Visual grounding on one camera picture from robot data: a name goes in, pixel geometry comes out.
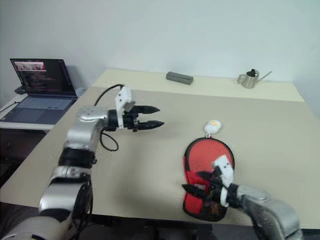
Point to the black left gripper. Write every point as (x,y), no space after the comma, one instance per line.
(130,121)

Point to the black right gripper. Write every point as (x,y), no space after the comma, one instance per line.
(215,188)

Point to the red table tennis paddle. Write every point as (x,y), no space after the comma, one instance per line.
(207,155)

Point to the white yellow plush zipper charm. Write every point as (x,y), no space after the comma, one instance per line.
(212,126)

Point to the steel watering can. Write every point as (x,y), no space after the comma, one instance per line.
(251,81)

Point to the grey rectangular box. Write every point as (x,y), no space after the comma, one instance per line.
(179,78)

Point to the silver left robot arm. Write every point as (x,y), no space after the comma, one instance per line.
(80,135)

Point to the black red paddle case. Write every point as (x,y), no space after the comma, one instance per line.
(197,207)

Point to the dark rounded shape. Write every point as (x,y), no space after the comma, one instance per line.
(203,233)

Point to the dark blue open laptop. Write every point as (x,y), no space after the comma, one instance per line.
(42,75)

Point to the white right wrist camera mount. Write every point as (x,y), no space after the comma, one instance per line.
(226,170)

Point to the dark grey small device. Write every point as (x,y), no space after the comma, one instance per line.
(20,90)

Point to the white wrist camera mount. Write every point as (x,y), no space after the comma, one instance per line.
(226,170)
(123,96)

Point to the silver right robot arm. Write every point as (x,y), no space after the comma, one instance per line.
(270,210)

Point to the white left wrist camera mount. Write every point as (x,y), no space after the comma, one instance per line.
(123,96)

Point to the black table frame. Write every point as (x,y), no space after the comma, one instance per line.
(150,221)

